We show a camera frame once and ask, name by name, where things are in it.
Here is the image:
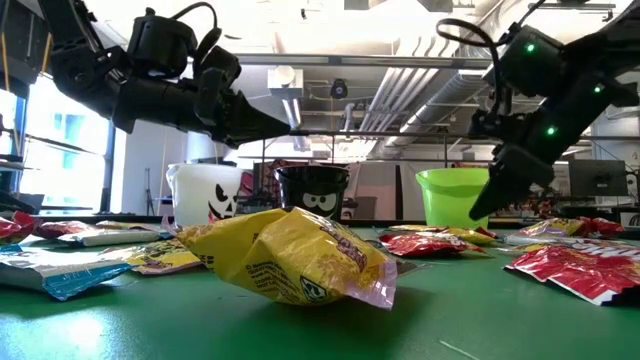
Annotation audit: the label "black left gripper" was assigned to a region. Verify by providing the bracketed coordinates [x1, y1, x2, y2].
[192, 67, 292, 150]

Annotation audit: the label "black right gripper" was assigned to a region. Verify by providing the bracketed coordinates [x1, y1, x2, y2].
[468, 142, 556, 220]

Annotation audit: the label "green halloween bucket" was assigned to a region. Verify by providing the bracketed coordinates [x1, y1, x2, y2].
[415, 167, 494, 231]

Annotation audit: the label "black halloween bucket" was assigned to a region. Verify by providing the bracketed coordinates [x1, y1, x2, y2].
[274, 164, 350, 221]

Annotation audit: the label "white pillar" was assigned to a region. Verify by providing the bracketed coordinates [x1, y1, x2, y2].
[185, 132, 226, 164]

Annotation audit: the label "white ceiling box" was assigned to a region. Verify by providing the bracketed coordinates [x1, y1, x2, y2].
[267, 64, 305, 100]

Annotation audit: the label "white jack-o-lantern bucket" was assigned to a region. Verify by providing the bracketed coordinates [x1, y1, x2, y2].
[165, 162, 246, 229]

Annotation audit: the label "dark background monitor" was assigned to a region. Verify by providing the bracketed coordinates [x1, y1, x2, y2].
[568, 158, 629, 198]

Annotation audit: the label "white partition panel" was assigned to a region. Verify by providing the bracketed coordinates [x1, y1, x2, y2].
[349, 160, 426, 221]

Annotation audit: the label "white ventilation ducts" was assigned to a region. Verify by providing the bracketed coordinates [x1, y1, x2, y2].
[357, 67, 494, 151]

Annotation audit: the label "large bright window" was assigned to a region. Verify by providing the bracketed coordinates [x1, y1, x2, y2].
[0, 74, 119, 216]

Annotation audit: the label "green table mat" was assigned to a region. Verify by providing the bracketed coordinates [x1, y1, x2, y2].
[0, 222, 640, 360]

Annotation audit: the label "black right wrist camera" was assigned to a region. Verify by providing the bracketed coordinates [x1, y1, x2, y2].
[467, 107, 506, 146]

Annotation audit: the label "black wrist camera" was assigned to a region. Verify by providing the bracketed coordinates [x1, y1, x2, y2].
[193, 44, 242, 91]
[467, 107, 506, 146]

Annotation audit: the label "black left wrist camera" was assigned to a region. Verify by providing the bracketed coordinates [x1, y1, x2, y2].
[193, 44, 242, 91]

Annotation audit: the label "black ceiling camera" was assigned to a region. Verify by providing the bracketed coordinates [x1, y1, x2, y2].
[329, 78, 350, 100]

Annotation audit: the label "black metal rack frame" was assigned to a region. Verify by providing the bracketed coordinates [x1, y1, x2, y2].
[289, 128, 640, 166]

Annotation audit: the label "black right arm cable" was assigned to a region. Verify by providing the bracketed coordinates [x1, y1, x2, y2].
[436, 18, 501, 116]

